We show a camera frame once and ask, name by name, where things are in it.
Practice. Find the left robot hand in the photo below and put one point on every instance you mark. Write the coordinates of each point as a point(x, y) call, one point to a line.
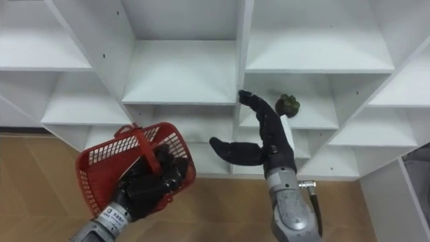
point(148, 188)

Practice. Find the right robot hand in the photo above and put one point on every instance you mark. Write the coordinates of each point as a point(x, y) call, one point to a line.
point(272, 138)

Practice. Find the red plastic basket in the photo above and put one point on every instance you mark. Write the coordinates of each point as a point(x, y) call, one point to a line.
point(100, 164)

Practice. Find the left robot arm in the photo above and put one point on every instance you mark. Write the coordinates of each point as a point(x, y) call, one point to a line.
point(100, 225)

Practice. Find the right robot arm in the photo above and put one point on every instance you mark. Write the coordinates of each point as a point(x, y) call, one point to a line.
point(292, 208)

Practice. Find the dark mangosteen soft toy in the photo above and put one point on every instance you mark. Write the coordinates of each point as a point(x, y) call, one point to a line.
point(287, 105)

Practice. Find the white shelf unit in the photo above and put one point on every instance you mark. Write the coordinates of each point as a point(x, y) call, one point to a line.
point(181, 74)

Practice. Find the white cabinet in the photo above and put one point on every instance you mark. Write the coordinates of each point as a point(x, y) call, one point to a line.
point(396, 201)

